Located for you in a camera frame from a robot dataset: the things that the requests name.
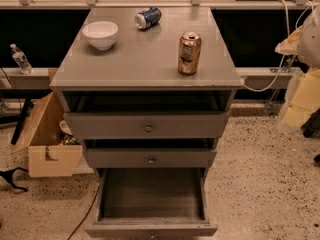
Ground orange soda can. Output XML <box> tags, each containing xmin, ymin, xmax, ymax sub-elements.
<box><xmin>178</xmin><ymin>32</ymin><xmax>202</xmax><ymax>75</ymax></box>

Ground grey middle drawer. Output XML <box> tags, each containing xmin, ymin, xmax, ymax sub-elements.
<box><xmin>84</xmin><ymin>148</ymin><xmax>216</xmax><ymax>168</ymax></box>

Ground grey open bottom drawer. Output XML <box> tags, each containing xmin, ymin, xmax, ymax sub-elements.
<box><xmin>85</xmin><ymin>168</ymin><xmax>217</xmax><ymax>240</ymax></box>

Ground black floor cable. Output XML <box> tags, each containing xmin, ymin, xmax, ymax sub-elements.
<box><xmin>67</xmin><ymin>183</ymin><xmax>102</xmax><ymax>240</ymax></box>

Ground white bowl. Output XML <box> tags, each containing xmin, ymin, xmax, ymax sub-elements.
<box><xmin>82</xmin><ymin>21</ymin><xmax>119</xmax><ymax>50</ymax></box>

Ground grey top drawer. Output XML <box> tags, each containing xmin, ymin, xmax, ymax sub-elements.
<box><xmin>64</xmin><ymin>112</ymin><xmax>229</xmax><ymax>139</ymax></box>

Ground blue soda can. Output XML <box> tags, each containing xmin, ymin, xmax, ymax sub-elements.
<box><xmin>135</xmin><ymin>7</ymin><xmax>162</xmax><ymax>30</ymax></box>

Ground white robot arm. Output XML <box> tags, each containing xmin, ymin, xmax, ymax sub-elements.
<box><xmin>275</xmin><ymin>6</ymin><xmax>320</xmax><ymax>132</ymax></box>

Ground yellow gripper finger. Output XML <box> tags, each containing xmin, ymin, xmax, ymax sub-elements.
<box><xmin>278</xmin><ymin>68</ymin><xmax>320</xmax><ymax>133</ymax></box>
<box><xmin>275</xmin><ymin>27</ymin><xmax>302</xmax><ymax>55</ymax></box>

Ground white cable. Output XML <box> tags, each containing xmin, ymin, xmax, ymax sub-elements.
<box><xmin>242</xmin><ymin>0</ymin><xmax>316</xmax><ymax>93</ymax></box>

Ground clear water bottle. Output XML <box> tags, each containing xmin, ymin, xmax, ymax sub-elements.
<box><xmin>10</xmin><ymin>44</ymin><xmax>32</xmax><ymax>75</ymax></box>

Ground grey drawer cabinet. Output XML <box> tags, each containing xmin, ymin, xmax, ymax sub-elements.
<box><xmin>49</xmin><ymin>6</ymin><xmax>245</xmax><ymax>178</ymax></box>

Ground black pole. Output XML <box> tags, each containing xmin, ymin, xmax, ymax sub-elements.
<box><xmin>11</xmin><ymin>97</ymin><xmax>33</xmax><ymax>145</ymax></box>

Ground items in wooden box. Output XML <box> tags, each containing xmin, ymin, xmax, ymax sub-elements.
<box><xmin>59</xmin><ymin>120</ymin><xmax>80</xmax><ymax>145</ymax></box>

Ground black clamp tool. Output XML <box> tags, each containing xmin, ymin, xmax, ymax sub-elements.
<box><xmin>0</xmin><ymin>167</ymin><xmax>28</xmax><ymax>192</ymax></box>

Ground wooden box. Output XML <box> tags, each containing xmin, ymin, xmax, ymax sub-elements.
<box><xmin>13</xmin><ymin>92</ymin><xmax>82</xmax><ymax>177</ymax></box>

